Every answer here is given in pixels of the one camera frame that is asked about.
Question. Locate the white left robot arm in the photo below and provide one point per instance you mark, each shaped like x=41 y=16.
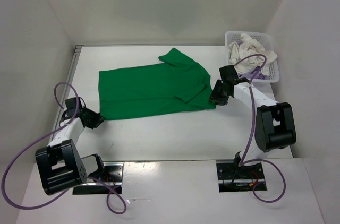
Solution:
x=60 y=165

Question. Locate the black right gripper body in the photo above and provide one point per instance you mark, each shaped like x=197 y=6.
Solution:
x=219 y=87

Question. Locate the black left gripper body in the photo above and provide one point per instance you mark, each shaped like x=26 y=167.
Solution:
x=91 y=116

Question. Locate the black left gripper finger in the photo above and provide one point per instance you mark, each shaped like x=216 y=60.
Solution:
x=96 y=124
x=100 y=118

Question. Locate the white plastic basket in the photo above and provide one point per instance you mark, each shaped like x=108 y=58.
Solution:
x=263 y=39

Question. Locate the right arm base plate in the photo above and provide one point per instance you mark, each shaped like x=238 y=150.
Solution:
x=231 y=178

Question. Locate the green t shirt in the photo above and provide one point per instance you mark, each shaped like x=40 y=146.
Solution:
x=176 y=84

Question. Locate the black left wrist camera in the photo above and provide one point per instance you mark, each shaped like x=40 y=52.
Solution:
x=74 y=105

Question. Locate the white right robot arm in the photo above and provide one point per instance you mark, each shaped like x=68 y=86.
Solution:
x=272 y=126

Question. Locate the white t shirt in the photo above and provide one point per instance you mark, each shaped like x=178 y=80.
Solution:
x=248 y=55

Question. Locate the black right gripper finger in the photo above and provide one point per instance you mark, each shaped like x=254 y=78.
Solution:
x=214 y=97
x=223 y=100

